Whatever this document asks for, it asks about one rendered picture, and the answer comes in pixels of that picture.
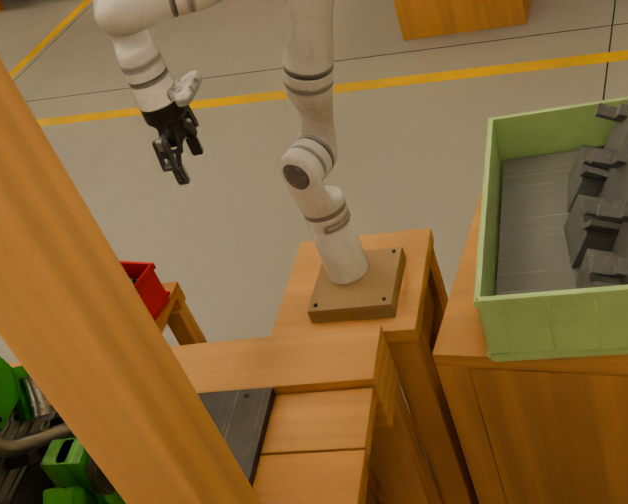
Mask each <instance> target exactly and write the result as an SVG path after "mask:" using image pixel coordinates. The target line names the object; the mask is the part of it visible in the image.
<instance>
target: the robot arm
mask: <svg viewBox="0 0 628 504"><path fill-rule="evenodd" d="M221 1H223V0H93V14H94V20H95V23H96V25H97V26H98V28H99V29H100V30H101V31H102V32H103V33H105V34H107V35H108V36H109V38H110V40H111V42H112V44H113V46H114V49H115V53H116V57H117V61H118V63H119V66H120V68H121V70H122V72H123V74H124V76H125V78H126V80H127V82H128V84H129V86H130V89H131V92H132V95H133V97H134V99H135V101H136V103H137V105H138V107H139V109H140V111H141V113H142V115H143V117H144V119H145V121H146V123H147V124H148V125H149V126H151V127H154V128H156V129H157V131H158V134H159V139H158V140H154V141H152V146H153V148H154V150H155V153H156V155H157V158H158V160H159V162H160V165H161V167H162V170H163V171H164V172H168V171H172V172H173V174H174V176H175V178H176V180H177V182H178V184H179V185H185V184H189V182H190V178H189V176H188V174H187V172H186V170H185V167H184V165H182V158H181V154H182V153H183V141H184V139H185V138H186V139H185V140H186V142H187V145H188V147H189V149H190V151H191V153H192V155H194V156H196V155H201V154H203V152H204V150H203V148H202V146H201V143H200V141H199V139H198V137H197V129H196V127H198V126H199V124H198V121H197V119H196V117H195V115H194V113H193V112H192V110H191V108H190V106H189V104H190V103H191V102H192V100H193V99H194V97H195V95H196V93H197V91H198V89H199V87H200V85H201V83H202V77H201V75H200V73H199V71H197V70H192V71H190V72H188V73H187V74H185V75H184V76H183V77H181V78H179V79H177V80H174V78H173V77H172V75H171V73H170V72H169V70H168V69H167V67H166V65H165V63H164V60H163V58H162V56H161V54H160V52H159V50H158V48H157V46H156V44H155V42H154V41H153V39H152V37H151V35H150V32H149V29H148V28H150V27H152V26H154V25H156V24H158V23H160V22H162V21H164V20H166V19H169V18H174V17H178V15H179V16H182V15H186V14H190V13H194V12H198V11H201V10H204V9H207V8H209V7H212V6H214V5H216V4H218V3H219V2H221ZM288 5H289V15H290V30H289V34H288V37H287V40H286V43H285V47H284V51H283V83H284V89H285V93H286V95H287V97H288V98H289V100H290V101H291V103H292V104H293V105H294V106H295V107H296V108H297V110H298V111H299V116H300V128H299V135H298V138H297V140H296V141H295V142H294V143H293V144H292V146H291V147H290V148H289V149H288V150H287V151H286V152H285V154H284V155H283V156H282V157H281V159H280V162H279V169H280V173H281V176H282V178H283V181H284V183H285V185H286V187H287V189H288V191H289V193H290V195H291V197H292V199H293V201H294V203H295V205H296V206H297V207H298V208H299V210H300V211H301V212H302V213H303V216H304V218H305V221H306V223H307V226H308V228H309V230H310V233H311V235H312V238H313V240H314V243H315V245H316V248H317V250H318V253H319V255H320V258H321V260H322V263H323V265H324V268H325V270H326V273H327V275H328V278H329V279H330V280H331V281H332V282H334V283H336V284H348V283H352V282H354V281H356V280H358V279H360V278H361V277H362V276H363V275H364V274H365V273H366V272H367V270H368V265H369V264H368V261H367V258H366V255H365V253H364V250H363V247H362V244H361V241H360V239H359V236H358V233H357V230H356V228H355V225H354V222H353V219H352V217H351V214H350V211H349V209H348V206H347V203H346V200H345V198H344V195H343V193H342V191H341V190H340V189H339V188H338V187H336V186H332V185H325V186H324V184H323V180H324V179H325V177H326V176H327V175H328V174H329V172H330V171H331V170H332V169H333V167H334V165H335V163H336V160H337V146H336V138H335V131H334V122H333V86H334V52H333V30H332V16H333V7H334V0H288ZM187 118H190V119H191V122H187V120H186V119H187ZM170 147H177V148H176V149H173V150H171V148H170ZM175 154H176V160H175V158H174V155H175ZM165 159H166V162H165ZM166 163H167V164H166Z"/></svg>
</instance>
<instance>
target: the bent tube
mask: <svg viewBox="0 0 628 504"><path fill-rule="evenodd" d="M73 436H75V435H74V434H73V432H72V431H71V430H70V428H69V427H68V426H67V424H66V423H62V424H59V425H56V426H53V427H52V429H50V430H41V431H38V432H35V433H32V434H28V435H25V436H22V437H19V438H16V439H13V440H4V439H1V438H0V457H2V458H11V457H16V456H20V455H22V454H25V453H28V452H31V451H34V450H37V449H39V448H42V447H45V446H48V445H50V443H51V441H52V440H56V439H66V438H71V437H73Z"/></svg>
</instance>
